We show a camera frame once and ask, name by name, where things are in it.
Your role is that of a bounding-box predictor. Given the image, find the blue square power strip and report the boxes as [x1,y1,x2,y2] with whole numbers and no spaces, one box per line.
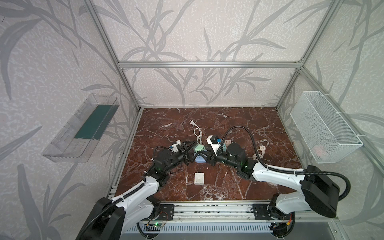
[194,154,207,164]

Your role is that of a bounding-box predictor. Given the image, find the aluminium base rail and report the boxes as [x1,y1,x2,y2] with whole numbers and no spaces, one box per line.
[89,200,340,224]

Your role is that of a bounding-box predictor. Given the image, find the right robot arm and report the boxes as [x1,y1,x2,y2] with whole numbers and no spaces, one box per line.
[197,143,352,218]

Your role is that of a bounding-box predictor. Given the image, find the white wire mesh basket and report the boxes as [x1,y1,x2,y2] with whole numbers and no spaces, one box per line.
[290,91,364,164]

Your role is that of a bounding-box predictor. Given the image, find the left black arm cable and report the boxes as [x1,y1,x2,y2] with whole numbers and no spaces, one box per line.
[74,145,172,240]

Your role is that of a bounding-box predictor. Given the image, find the pink round power strip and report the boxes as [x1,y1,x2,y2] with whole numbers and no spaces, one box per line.
[224,140,232,146]

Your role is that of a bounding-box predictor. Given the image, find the clear plastic wall bin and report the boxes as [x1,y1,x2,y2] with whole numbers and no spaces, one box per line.
[42,94,120,163]

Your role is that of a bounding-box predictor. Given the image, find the aluminium frame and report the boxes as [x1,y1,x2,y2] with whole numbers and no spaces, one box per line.
[82,0,384,224]

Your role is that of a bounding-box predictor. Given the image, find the white power strip cable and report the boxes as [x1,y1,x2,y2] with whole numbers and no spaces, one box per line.
[189,119,204,145]

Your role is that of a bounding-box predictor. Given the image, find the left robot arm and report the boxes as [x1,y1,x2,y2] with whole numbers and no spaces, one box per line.
[76,141,197,240]

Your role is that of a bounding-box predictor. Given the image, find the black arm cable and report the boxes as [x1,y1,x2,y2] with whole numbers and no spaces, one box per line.
[221,125,352,202]
[74,145,172,240]

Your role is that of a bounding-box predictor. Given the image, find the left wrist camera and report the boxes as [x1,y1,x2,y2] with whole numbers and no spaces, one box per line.
[170,140,187,153]

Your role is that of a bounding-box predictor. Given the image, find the light green plug adapter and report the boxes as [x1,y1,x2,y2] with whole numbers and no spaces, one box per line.
[194,144,205,153]

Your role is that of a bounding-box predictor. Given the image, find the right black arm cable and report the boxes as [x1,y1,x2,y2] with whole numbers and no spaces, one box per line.
[221,125,352,202]

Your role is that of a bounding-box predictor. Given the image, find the pink power strip cable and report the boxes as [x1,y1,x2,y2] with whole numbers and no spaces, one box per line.
[252,139,269,160]

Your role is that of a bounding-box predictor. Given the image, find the white plug adapter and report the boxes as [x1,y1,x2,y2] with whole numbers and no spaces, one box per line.
[194,173,205,185]

